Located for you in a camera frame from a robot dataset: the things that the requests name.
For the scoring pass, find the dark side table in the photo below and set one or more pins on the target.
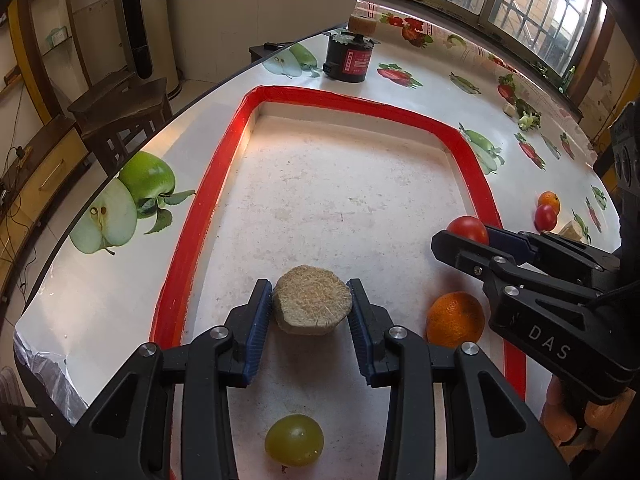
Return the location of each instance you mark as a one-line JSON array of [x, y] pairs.
[[262, 52]]

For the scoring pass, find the wall shelf unit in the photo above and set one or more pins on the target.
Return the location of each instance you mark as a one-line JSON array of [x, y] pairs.
[[50, 60]]

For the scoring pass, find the green box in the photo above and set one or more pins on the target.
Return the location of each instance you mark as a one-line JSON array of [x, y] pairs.
[[60, 36]]

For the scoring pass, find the red tomato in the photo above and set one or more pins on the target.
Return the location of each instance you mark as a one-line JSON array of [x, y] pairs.
[[467, 227], [545, 217]]

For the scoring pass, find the green grape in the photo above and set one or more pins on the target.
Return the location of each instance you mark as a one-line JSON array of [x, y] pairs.
[[294, 440]]

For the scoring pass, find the large octagonal beige block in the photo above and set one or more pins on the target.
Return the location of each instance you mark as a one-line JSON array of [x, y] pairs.
[[312, 300]]

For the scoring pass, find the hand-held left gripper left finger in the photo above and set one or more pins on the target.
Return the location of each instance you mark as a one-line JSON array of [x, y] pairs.
[[260, 327]]

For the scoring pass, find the small orange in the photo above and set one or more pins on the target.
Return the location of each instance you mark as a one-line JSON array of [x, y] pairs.
[[549, 199]]

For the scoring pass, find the wooden chair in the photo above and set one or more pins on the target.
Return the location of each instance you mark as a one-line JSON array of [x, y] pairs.
[[20, 420]]

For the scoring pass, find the black canister with red label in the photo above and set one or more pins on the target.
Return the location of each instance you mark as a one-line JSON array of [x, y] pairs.
[[345, 62]]

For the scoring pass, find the yellow low cabinet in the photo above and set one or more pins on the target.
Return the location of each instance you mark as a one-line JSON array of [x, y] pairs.
[[45, 170]]

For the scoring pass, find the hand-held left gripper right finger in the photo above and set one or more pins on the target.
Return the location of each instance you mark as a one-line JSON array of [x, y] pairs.
[[359, 330]]

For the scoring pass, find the person's right hand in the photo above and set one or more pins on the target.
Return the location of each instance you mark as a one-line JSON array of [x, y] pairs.
[[557, 417]]

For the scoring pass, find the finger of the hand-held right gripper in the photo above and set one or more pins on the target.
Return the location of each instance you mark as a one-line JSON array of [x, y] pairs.
[[465, 255], [507, 241]]

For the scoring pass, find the fruit print tablecloth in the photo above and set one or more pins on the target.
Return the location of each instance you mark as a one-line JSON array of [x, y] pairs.
[[125, 285]]

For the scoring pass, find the red-rimmed white tray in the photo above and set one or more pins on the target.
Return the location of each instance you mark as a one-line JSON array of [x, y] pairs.
[[325, 185]]

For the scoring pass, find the beige standing air conditioner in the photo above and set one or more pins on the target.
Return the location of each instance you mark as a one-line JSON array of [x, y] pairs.
[[165, 35]]

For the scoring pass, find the dark wooden stool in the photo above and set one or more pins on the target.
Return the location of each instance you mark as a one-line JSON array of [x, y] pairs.
[[120, 110]]

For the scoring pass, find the green bottle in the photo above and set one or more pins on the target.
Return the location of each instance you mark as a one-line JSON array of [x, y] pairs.
[[568, 80]]

